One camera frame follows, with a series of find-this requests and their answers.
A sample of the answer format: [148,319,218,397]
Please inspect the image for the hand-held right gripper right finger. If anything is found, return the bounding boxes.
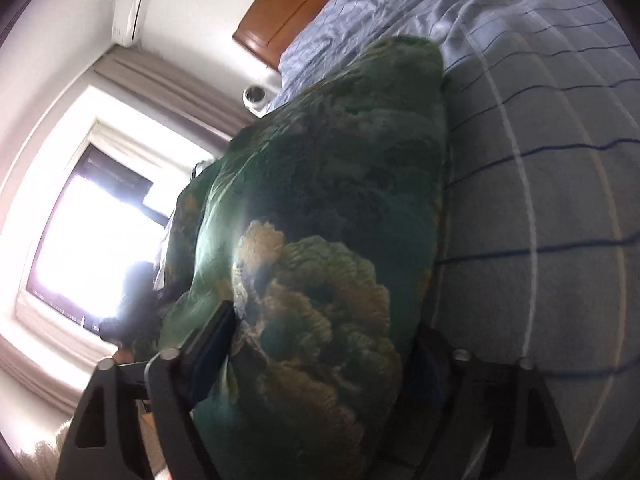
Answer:
[395,326,577,480]

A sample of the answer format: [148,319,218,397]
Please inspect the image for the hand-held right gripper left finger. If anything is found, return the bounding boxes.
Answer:
[57,300,237,480]

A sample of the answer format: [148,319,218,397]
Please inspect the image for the green patterned pillow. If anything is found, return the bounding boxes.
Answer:
[152,35,451,480]

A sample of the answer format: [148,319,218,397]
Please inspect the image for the bright window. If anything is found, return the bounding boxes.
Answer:
[17,120,221,336]

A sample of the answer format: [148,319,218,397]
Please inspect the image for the grey curtain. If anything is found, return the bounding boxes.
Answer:
[0,310,101,411]
[92,45,256,153]

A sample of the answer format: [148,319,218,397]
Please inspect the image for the blue checked bed sheet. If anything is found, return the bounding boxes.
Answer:
[265,0,631,480]

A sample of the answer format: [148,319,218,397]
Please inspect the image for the white air conditioner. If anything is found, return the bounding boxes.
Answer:
[111,0,161,46]

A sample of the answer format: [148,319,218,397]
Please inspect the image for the wooden headboard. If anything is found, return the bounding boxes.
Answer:
[232,0,371,68]

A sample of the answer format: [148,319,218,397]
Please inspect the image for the white round camera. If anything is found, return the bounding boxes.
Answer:
[242,77,281,116]

